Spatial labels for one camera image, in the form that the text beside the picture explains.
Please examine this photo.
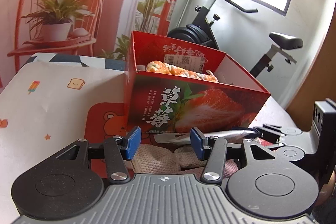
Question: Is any orange white patterned cloth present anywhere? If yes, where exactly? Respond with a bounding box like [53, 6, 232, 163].
[146, 61, 219, 83]

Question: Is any white mask package bag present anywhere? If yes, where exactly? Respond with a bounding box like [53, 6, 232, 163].
[153, 127, 257, 147]

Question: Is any red bear print mat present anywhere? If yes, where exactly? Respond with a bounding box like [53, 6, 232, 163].
[84, 102, 155, 178]

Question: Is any pink knit cloth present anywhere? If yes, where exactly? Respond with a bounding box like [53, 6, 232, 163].
[131, 143, 238, 179]

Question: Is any red strawberry cardboard box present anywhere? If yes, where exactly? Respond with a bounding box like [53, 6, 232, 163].
[124, 31, 270, 134]

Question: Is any black exercise bike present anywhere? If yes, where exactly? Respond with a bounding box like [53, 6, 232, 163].
[166, 0, 304, 79]

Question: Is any white patterned table cloth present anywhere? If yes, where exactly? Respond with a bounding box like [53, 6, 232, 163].
[1, 57, 294, 223]

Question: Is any wooden door panel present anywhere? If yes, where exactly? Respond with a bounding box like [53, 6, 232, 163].
[281, 0, 335, 130]

